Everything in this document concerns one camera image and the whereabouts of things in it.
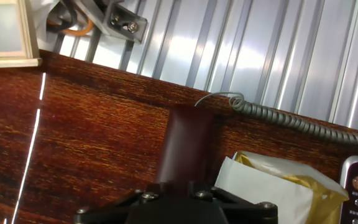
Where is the gold tissue pack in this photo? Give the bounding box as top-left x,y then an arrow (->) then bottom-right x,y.
214,151 -> 350,224

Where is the orange tube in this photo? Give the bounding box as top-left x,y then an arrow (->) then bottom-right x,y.
47,17 -> 95,37

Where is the grey coiled phone cord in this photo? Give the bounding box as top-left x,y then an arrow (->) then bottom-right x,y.
194,91 -> 358,151

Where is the black hanging cable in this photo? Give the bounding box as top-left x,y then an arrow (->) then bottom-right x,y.
46,0 -> 78,32

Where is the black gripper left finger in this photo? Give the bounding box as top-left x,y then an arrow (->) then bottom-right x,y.
75,182 -> 175,224

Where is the grey metal corner bracket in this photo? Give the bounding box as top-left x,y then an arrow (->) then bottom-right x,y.
72,0 -> 149,45

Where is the maroon telephone handset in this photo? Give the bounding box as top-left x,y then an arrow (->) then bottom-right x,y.
155,104 -> 216,191

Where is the glossy brown wooden board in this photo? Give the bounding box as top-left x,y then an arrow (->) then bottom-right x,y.
0,49 -> 358,224

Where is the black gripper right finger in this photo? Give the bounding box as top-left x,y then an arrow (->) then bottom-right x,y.
187,182 -> 279,224

